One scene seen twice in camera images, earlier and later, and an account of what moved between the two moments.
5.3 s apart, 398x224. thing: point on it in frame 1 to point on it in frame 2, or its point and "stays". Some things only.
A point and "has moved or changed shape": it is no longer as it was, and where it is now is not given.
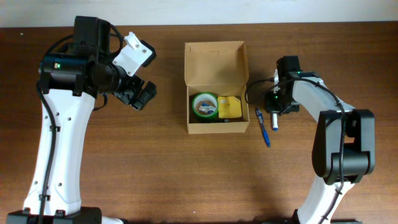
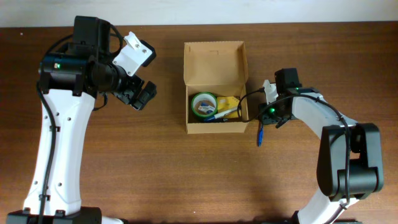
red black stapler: (211, 121) to (228, 120)
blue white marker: (275, 120) has moved or changed shape
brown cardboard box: (220, 68) stays
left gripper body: (131, 88) stays
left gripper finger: (149, 91) stays
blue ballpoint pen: (263, 127) to (261, 132)
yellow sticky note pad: (229, 107) stays
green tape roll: (204, 105) stays
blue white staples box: (208, 107) stays
